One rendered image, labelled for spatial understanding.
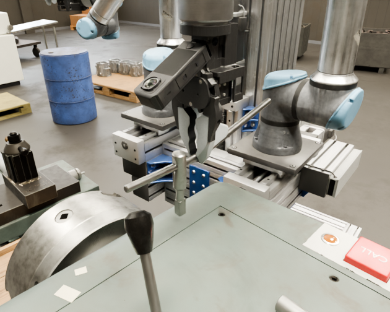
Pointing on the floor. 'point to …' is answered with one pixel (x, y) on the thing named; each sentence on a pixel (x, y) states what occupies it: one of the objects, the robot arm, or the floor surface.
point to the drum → (69, 85)
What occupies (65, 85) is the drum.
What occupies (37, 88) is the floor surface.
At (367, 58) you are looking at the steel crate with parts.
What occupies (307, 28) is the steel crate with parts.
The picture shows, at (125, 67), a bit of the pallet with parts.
